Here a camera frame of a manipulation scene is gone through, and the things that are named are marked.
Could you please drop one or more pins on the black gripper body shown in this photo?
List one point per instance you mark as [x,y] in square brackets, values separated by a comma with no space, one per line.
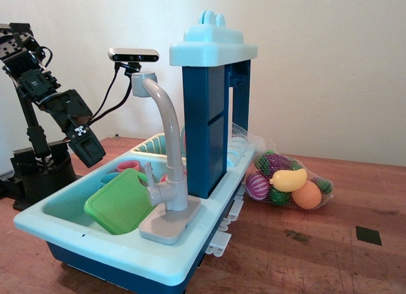
[69,111]

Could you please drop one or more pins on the silver depth camera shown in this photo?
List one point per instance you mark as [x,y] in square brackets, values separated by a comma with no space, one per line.
[133,55]

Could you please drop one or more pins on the blue toy shelf tower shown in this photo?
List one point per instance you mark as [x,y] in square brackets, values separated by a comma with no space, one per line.
[216,73]

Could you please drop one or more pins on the orange toy fruit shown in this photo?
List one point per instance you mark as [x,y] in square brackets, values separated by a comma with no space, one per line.
[308,196]

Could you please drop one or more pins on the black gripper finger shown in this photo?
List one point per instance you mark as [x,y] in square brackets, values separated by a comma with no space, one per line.
[85,145]

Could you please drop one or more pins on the black tape patch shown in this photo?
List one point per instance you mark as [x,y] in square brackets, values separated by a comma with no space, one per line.
[368,235]

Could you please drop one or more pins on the purple toy onion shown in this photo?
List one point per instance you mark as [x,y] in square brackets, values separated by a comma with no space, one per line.
[257,186]

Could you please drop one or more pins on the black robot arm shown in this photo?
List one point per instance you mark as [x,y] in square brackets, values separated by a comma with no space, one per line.
[44,167]

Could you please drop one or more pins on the pink toy cup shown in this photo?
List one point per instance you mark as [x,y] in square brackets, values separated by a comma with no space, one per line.
[129,164]

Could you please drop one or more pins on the teal dish rack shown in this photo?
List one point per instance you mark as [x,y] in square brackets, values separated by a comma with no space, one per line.
[154,145]

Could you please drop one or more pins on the mesh bag of toy food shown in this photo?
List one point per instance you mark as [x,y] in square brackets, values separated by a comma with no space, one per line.
[267,161]

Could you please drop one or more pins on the yellow toy mango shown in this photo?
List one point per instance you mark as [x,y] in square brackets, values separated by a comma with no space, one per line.
[289,180]

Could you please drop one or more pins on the green toy cutting board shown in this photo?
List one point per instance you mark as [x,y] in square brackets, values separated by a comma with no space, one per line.
[121,205]

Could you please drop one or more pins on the grey faucet lever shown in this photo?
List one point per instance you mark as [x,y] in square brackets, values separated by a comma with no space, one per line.
[149,174]

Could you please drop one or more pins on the blue toy sink unit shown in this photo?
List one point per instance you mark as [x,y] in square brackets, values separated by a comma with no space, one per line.
[160,255]

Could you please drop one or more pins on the teal toy cup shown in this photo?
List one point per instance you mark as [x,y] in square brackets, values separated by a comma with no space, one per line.
[107,178]

